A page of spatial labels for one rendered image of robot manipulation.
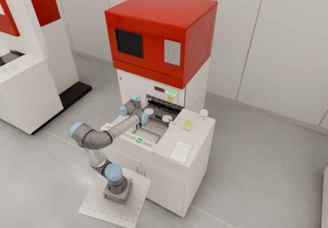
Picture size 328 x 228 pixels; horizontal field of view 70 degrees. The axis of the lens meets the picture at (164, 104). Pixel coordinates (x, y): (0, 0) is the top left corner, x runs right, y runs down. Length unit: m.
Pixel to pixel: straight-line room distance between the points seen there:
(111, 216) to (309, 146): 2.83
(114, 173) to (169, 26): 1.18
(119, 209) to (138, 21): 1.50
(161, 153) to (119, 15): 1.24
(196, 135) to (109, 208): 0.93
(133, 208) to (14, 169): 2.07
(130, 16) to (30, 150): 2.38
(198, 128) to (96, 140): 1.08
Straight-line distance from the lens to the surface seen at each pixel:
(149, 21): 2.04
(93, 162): 1.77
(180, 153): 1.99
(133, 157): 2.28
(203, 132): 2.18
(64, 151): 3.52
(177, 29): 1.93
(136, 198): 1.96
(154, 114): 2.41
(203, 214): 2.82
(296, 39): 3.39
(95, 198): 2.02
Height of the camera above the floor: 2.55
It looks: 41 degrees down
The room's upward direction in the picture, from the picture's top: straight up
